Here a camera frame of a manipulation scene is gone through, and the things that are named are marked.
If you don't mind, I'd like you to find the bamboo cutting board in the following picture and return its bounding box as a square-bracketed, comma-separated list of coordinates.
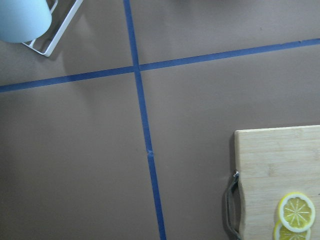
[234, 125, 320, 240]

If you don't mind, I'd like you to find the lower lemon slice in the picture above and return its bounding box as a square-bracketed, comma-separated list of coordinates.
[273, 221, 312, 240]

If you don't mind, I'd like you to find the lemon slice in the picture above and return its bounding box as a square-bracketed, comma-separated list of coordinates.
[273, 221, 312, 240]
[277, 192, 316, 233]

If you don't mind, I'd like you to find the upper lemon slice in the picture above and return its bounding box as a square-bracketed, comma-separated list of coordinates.
[277, 192, 316, 233]

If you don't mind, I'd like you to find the light blue cup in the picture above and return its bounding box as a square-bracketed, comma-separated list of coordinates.
[0, 0, 52, 43]

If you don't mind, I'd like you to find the white wire cup rack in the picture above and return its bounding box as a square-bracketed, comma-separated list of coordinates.
[22, 0, 83, 58]

